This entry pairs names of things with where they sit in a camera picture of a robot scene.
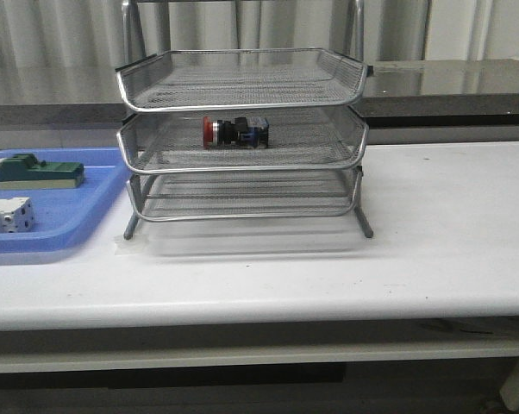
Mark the silver mesh tray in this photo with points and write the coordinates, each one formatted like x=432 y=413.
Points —
x=314 y=138
x=188 y=80
x=218 y=195

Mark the silver top mesh tray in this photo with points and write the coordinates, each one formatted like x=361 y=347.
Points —
x=188 y=80

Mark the green terminal block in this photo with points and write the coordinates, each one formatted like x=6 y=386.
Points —
x=26 y=172

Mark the silver bottom mesh tray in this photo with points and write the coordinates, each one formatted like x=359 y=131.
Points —
x=218 y=195

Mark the red emergency stop button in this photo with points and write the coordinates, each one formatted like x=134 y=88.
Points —
x=247 y=132

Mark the blue plastic tray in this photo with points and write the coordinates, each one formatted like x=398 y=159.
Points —
x=66 y=217

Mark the white circuit breaker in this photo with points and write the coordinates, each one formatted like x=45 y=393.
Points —
x=16 y=215

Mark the white table leg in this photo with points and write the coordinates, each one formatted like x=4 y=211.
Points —
x=518 y=384

